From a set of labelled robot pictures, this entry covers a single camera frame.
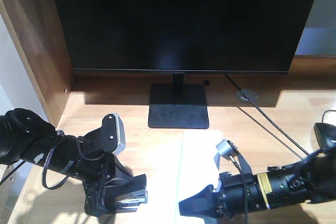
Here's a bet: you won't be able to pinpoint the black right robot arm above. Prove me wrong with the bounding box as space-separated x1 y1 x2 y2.
179 147 335 219

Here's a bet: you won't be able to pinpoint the white paper sheets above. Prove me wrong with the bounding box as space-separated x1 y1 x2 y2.
138 130 223 223

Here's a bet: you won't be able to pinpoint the grey desk cable grommet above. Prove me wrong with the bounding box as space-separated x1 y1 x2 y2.
236 89 258 102

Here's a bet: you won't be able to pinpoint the black monitor power cable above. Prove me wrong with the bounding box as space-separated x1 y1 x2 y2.
225 74 310 156

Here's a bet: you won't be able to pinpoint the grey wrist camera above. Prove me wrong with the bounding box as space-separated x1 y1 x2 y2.
100 113 126 155
214 139 236 169

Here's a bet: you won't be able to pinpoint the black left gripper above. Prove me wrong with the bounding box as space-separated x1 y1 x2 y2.
65 129 115 216

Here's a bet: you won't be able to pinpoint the black monitor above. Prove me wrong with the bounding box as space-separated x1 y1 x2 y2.
55 0 314 129

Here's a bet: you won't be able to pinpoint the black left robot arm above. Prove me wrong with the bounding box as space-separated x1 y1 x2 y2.
1 109 117 217

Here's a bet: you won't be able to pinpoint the black orange stapler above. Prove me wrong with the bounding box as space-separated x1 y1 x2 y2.
102 155 149 214

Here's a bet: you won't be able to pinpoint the black computer mouse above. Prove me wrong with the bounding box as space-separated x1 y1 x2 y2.
314 123 335 150

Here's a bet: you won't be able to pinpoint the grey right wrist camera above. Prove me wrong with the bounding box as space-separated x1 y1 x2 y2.
214 139 236 169

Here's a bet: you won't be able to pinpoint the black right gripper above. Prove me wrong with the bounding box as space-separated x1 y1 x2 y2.
179 172 259 219

